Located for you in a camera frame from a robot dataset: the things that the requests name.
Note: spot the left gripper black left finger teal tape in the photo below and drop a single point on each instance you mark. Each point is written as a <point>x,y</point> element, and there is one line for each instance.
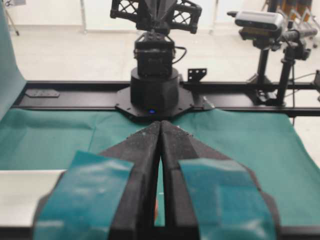
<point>105,196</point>

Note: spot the left gripper black right finger teal tape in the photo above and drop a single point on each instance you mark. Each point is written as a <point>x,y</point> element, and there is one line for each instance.
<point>209,196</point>

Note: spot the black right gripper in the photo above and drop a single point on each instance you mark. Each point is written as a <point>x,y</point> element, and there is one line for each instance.
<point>160,16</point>

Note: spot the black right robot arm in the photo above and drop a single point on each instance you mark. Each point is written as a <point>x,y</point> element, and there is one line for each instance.
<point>155,56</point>

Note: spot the white plastic case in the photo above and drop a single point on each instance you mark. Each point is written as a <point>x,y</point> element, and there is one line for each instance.
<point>20,191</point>

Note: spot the green table cloth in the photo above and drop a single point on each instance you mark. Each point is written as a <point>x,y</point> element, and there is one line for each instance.
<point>264,142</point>

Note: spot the black metal bracket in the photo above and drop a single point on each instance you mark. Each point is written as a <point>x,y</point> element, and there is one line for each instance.
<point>195,75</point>

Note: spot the black frame rail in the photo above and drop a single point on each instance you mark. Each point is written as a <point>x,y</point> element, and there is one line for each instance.
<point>75,96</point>

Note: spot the grey depth camera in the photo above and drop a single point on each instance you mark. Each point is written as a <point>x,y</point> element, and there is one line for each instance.
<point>260,21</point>

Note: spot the black camera stand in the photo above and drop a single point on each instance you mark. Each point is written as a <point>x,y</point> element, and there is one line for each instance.
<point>270,93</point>

